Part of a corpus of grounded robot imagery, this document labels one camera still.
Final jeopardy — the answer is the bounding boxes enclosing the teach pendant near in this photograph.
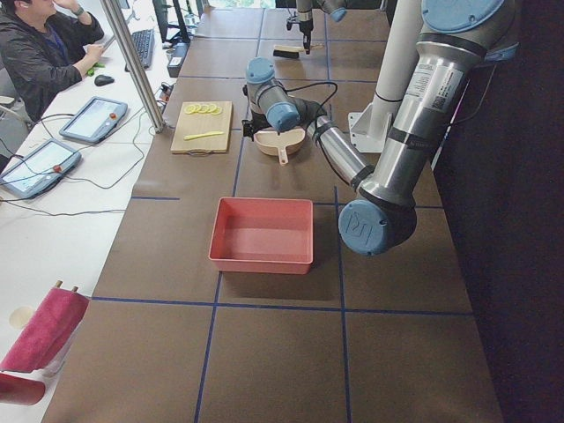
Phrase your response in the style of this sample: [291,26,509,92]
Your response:
[1,138,82,199]

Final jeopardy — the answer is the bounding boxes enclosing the aluminium frame post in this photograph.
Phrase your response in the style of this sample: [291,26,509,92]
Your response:
[100,0,165,133]

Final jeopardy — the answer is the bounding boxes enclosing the pink towel on rack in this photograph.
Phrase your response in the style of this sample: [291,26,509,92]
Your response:
[1,286,90,373]

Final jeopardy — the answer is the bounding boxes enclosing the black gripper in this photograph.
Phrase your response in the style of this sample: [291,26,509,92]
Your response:
[297,11,312,54]
[241,118,267,140]

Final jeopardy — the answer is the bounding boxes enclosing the beige hand brush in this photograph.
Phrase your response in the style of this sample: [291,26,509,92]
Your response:
[272,44,324,59]

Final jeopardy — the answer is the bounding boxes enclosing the yellow plastic knife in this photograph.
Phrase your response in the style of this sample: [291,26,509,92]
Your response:
[183,131,224,141]

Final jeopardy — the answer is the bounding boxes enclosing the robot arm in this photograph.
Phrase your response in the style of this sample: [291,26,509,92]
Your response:
[243,1,521,256]
[287,0,347,55]

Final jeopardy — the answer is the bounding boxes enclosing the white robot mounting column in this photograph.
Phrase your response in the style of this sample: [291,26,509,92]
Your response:
[348,0,423,153]

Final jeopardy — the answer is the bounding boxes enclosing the black computer mouse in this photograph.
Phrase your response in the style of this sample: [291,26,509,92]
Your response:
[94,75,115,86]

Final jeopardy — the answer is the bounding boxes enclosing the wooden cutting board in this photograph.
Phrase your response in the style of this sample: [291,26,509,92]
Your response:
[170,100,233,154]

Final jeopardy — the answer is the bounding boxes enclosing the beige plastic dustpan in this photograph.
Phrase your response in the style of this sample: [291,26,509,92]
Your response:
[254,128,305,166]

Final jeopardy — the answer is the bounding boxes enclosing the teach pendant far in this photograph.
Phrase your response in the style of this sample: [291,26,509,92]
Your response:
[59,96,128,144]

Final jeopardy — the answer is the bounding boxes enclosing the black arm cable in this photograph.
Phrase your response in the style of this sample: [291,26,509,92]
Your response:
[281,80,339,120]

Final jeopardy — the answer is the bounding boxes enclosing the teach pendant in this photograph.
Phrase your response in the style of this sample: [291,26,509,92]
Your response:
[1,138,82,199]
[59,96,128,144]

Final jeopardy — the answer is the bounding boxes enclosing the seated person black jacket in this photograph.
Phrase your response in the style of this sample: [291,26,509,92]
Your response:
[1,1,104,122]

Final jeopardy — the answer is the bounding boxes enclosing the pink plastic bin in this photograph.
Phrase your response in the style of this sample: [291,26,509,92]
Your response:
[209,197,314,275]

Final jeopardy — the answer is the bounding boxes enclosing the black keyboard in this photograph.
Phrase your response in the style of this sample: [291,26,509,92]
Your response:
[130,29,154,69]

